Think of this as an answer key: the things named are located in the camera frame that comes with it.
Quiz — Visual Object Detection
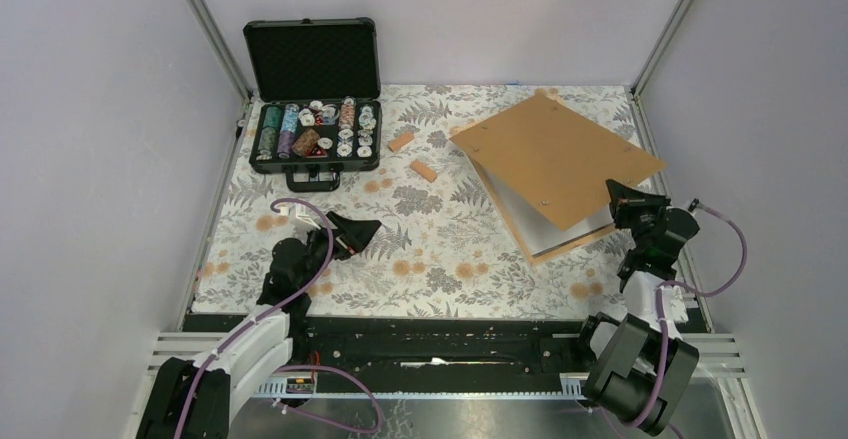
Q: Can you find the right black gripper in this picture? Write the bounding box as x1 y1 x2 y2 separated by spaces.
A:
605 179 671 252

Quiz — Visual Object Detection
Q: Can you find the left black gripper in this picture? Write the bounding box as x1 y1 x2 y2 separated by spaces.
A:
297 211 380 292

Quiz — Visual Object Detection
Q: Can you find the photo print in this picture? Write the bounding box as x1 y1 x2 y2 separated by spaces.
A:
451 95 666 230

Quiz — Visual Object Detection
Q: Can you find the white photo sheet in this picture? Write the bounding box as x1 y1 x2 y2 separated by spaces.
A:
480 170 613 260

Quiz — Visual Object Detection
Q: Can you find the light wooden picture frame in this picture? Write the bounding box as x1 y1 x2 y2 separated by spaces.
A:
450 88 664 268

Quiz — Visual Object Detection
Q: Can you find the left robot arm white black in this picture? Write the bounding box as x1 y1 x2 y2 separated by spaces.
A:
134 199 382 438

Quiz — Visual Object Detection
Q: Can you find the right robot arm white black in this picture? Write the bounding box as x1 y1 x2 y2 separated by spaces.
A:
573 179 700 436

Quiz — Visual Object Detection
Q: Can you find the wooden block near photo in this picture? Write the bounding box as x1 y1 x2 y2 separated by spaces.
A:
410 160 438 183

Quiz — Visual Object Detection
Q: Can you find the floral patterned table mat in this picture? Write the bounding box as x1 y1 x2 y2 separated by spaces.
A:
190 85 642 321

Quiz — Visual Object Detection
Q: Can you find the wooden block near case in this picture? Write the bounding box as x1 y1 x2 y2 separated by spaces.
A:
387 131 415 152

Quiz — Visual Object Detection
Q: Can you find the black poker chip case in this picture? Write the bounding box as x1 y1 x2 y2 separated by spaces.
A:
243 17 383 193

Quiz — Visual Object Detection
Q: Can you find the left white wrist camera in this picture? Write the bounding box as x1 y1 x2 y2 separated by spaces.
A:
270 202 324 230

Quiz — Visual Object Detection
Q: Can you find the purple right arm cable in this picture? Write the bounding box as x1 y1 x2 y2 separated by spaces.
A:
629 200 750 429

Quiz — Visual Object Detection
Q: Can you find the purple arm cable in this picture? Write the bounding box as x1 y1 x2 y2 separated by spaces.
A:
629 200 750 429
173 197 337 439

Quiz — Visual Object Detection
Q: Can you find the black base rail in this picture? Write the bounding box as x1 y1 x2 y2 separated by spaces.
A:
270 313 619 394

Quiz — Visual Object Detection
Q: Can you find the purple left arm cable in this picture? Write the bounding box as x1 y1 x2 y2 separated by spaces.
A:
173 197 337 439

